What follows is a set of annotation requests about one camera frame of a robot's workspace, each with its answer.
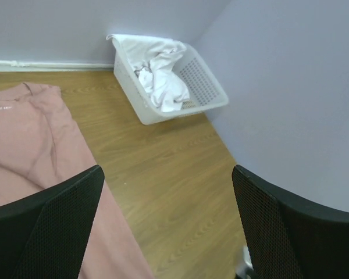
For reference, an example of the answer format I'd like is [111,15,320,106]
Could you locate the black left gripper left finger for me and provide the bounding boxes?
[0,165,105,278]

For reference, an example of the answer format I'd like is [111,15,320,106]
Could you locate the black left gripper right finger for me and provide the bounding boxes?
[232,164,349,278]

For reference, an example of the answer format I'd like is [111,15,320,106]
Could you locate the white crumpled t-shirt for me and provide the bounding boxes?
[106,34,190,113]

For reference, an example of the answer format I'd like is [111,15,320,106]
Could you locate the white perforated plastic basket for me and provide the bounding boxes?
[108,40,229,125]

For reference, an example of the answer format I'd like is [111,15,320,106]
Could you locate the dusty pink t-shirt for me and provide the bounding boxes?
[0,83,154,278]

